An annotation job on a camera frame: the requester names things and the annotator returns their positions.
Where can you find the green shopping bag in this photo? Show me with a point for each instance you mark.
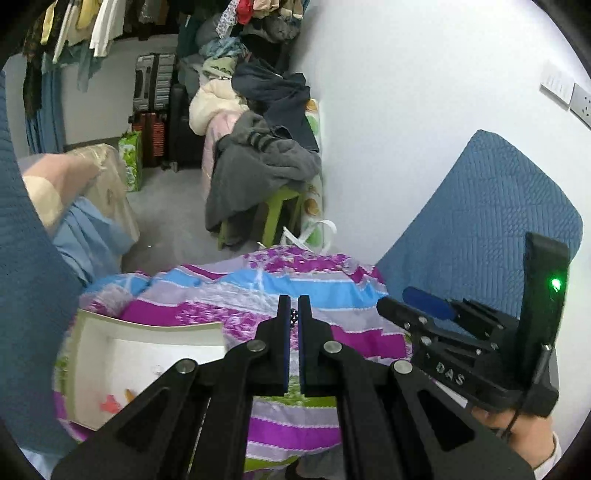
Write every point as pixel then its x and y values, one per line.
pixel 130 152

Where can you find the pink beige pillow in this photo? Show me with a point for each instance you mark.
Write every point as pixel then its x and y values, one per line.
pixel 54 182

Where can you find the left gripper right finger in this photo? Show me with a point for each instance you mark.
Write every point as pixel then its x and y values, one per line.
pixel 329 368

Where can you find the white hanging shirt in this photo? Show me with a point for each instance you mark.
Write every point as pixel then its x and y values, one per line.
pixel 108 25

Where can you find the light blue blanket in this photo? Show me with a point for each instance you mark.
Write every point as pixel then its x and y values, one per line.
pixel 91 244

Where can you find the red black suitcase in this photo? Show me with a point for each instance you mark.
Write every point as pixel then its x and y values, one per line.
pixel 152 126

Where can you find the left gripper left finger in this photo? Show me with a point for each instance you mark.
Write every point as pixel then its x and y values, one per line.
pixel 223 393

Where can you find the cream puffy jacket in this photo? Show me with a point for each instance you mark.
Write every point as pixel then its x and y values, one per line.
pixel 215 96

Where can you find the colourful striped floral bedsheet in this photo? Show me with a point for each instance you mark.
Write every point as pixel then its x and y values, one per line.
pixel 240 293

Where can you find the open green cardboard box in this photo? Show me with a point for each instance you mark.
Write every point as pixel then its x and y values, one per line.
pixel 107 356

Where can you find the silver grey suitcase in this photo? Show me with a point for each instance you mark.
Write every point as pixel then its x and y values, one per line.
pixel 152 81

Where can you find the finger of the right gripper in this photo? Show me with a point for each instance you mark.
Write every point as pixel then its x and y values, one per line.
pixel 430 304
pixel 418 325

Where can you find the yellow hanging jacket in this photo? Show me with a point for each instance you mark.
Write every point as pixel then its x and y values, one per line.
pixel 88 11

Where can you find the dark grey hoodie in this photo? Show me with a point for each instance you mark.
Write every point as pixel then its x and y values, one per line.
pixel 250 164

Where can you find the blue textured pillow right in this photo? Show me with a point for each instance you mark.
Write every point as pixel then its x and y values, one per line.
pixel 468 241

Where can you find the green plastic stool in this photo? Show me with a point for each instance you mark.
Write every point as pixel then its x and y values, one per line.
pixel 274 206

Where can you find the person's right hand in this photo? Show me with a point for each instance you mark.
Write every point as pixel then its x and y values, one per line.
pixel 532 437

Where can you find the blue textured pillow left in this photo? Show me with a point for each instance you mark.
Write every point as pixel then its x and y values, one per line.
pixel 38 299

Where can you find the dark navy jacket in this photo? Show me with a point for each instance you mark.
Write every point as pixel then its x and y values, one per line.
pixel 280 99

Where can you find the blue textured pillow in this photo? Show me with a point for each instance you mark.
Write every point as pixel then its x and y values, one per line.
pixel 468 241
pixel 38 299

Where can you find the pink flower hair clip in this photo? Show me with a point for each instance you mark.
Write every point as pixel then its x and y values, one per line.
pixel 110 405

